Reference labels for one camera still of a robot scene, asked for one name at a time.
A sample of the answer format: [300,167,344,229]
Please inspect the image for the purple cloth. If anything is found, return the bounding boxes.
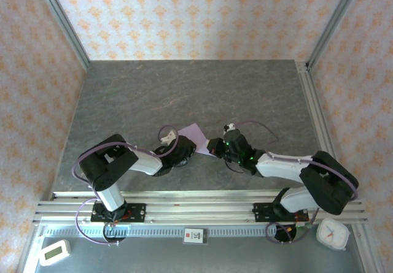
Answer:
[177,123,216,156]

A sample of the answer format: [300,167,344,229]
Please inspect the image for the long aluminium mounting rails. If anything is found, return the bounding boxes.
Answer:
[33,189,369,225]

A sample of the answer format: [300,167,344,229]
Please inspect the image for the white label card red mark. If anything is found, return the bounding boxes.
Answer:
[183,228,205,245]

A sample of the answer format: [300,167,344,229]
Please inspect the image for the grey metal shelf plate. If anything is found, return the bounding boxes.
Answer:
[33,236,368,273]

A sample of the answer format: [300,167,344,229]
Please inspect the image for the white analog clock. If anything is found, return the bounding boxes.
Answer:
[316,217,351,252]

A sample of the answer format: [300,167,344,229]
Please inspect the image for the white digital timer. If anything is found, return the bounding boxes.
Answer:
[39,239,72,267]

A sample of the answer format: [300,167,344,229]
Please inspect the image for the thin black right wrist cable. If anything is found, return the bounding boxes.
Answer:
[225,158,247,174]

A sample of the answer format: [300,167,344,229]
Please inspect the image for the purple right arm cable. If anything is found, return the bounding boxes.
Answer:
[233,120,360,245]

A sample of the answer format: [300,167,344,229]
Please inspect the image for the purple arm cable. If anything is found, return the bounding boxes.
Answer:
[233,120,360,245]
[71,125,181,246]

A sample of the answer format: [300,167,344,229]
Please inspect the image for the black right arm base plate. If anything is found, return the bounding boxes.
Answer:
[253,202,308,223]

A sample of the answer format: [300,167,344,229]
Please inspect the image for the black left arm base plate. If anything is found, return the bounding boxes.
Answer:
[91,203,147,223]

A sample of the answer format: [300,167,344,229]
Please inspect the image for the grey slotted cable duct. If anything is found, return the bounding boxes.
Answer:
[39,225,277,239]

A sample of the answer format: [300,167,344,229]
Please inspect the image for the aluminium table side rail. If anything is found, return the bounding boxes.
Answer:
[294,60,351,200]

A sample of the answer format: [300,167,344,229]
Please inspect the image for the black round cable grommet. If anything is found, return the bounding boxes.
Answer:
[271,223,298,245]
[103,223,129,245]

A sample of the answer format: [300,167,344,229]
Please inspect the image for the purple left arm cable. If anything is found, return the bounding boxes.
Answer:
[71,125,181,246]

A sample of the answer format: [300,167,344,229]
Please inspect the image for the slanted aluminium frame post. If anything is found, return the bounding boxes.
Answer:
[306,0,366,71]
[33,0,91,70]

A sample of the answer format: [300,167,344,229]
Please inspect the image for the aluminium frame bar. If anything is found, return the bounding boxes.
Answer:
[349,223,380,273]
[17,223,47,273]

